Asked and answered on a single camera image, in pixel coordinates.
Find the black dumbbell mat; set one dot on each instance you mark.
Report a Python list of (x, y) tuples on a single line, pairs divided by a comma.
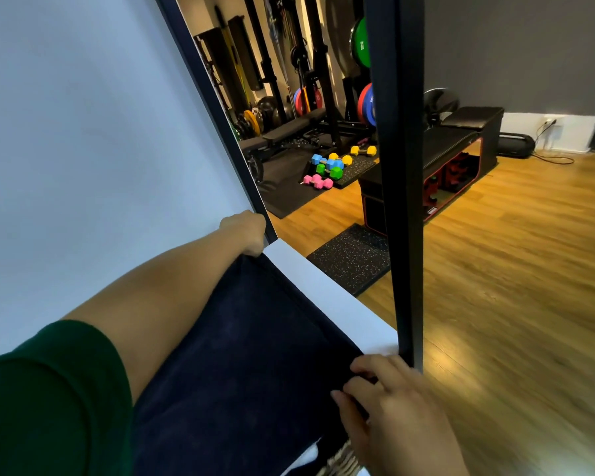
[(359, 169)]

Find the pink dumbbell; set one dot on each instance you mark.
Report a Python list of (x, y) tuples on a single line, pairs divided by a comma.
[(318, 181)]

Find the person's left forearm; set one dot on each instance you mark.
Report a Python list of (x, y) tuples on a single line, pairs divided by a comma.
[(168, 297)]

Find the black round fan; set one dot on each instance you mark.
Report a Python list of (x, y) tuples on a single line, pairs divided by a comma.
[(439, 105)]

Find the black weight bench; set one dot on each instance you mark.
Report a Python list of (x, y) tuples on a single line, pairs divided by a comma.
[(282, 132)]

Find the black storage bench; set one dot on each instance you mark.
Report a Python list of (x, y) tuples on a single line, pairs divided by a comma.
[(451, 148)]

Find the black squat rack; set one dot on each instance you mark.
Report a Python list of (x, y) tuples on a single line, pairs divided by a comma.
[(322, 74)]

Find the yellow dumbbell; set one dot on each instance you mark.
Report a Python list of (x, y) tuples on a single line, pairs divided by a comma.
[(363, 150), (341, 158)]

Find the green weight plate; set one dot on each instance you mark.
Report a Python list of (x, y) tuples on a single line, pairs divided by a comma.
[(361, 43)]

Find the person's left hand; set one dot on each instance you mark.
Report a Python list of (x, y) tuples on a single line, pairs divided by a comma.
[(242, 230)]

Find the red and blue weight plates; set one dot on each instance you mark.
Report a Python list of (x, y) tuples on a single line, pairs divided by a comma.
[(308, 100), (366, 105)]

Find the dark navy towel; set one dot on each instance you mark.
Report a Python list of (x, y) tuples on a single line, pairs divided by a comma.
[(248, 371)]

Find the black framed mirror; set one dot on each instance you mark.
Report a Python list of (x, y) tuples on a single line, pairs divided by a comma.
[(399, 193)]

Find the person's left fingers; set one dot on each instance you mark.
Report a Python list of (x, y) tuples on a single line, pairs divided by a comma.
[(258, 240)]

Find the black cylindrical roller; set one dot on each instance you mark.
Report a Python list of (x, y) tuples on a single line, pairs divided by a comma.
[(515, 145)]

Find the dark green shirt sleeve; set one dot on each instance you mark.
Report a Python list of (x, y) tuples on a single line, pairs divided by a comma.
[(54, 406)]

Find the black speckled rubber mat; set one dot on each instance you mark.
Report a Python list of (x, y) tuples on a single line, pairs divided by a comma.
[(353, 258)]

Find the yellow weight plate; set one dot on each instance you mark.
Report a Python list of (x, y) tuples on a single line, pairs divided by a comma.
[(252, 121)]

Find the person's right thumb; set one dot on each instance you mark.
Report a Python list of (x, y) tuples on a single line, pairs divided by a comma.
[(348, 421)]

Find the green dumbbell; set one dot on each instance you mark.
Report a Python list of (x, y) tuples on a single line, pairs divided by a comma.
[(328, 170)]

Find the woven wicker basket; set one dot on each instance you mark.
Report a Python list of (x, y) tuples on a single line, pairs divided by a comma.
[(341, 463)]

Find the person's right hand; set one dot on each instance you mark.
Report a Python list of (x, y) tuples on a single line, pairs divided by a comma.
[(406, 426)]

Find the blue dumbbell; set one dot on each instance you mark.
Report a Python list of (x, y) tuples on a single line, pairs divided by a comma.
[(327, 162)]

